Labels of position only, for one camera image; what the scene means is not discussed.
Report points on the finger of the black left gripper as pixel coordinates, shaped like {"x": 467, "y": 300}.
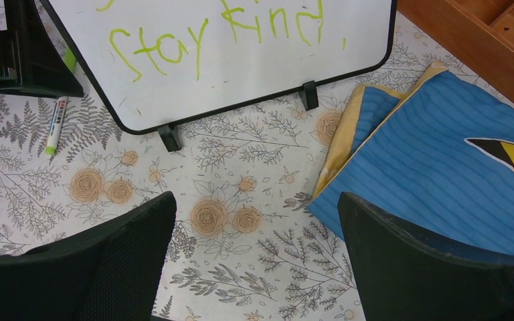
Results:
{"x": 29, "y": 62}

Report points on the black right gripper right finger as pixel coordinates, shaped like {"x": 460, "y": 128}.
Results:
{"x": 406, "y": 272}

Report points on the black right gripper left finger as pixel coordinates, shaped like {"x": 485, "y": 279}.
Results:
{"x": 109, "y": 272}

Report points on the white marker pen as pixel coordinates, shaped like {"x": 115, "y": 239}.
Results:
{"x": 56, "y": 125}

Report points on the white whiteboard black frame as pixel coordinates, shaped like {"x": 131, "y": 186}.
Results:
{"x": 158, "y": 64}

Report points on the floral tablecloth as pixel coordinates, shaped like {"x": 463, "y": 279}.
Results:
{"x": 244, "y": 245}

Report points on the blue Pikachu cloth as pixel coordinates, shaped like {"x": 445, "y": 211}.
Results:
{"x": 440, "y": 156}

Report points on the orange wooden compartment tray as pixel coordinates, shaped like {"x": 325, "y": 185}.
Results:
{"x": 479, "y": 33}

